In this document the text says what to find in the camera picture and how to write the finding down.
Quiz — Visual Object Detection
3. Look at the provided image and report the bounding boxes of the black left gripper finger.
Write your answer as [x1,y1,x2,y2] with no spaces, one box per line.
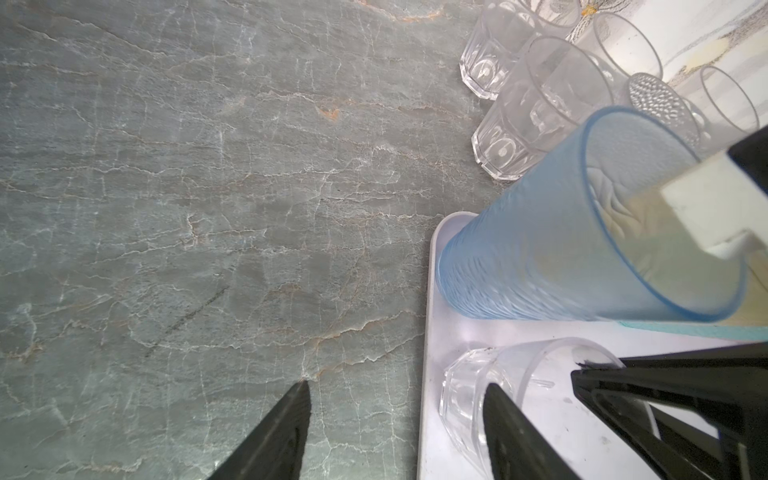
[482,383,579,480]
[209,380,311,480]
[571,343,767,479]

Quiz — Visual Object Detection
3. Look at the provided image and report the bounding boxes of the clear faceted tumbler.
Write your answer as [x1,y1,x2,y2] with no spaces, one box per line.
[459,0,582,101]
[678,66,760,157]
[471,36,614,181]
[439,337,657,479]

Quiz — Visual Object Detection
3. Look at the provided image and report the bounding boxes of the blue plastic cup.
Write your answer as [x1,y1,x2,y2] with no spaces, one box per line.
[436,106,748,323]

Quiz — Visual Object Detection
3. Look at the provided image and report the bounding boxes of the frosted dimpled plastic cup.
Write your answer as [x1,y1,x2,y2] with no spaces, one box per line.
[621,73,700,150]

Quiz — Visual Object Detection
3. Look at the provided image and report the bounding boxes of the clear tall glass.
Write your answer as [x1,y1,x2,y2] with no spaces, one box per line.
[573,12,663,103]

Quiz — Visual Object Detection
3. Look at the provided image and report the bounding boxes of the teal dimpled plastic cup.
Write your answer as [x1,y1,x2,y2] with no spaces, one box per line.
[621,321,768,343]

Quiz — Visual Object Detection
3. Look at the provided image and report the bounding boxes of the yellow plastic cup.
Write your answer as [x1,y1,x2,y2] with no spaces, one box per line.
[605,190,767,326]

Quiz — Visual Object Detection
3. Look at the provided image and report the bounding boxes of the lilac plastic tray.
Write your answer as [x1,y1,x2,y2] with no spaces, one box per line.
[417,211,752,479]

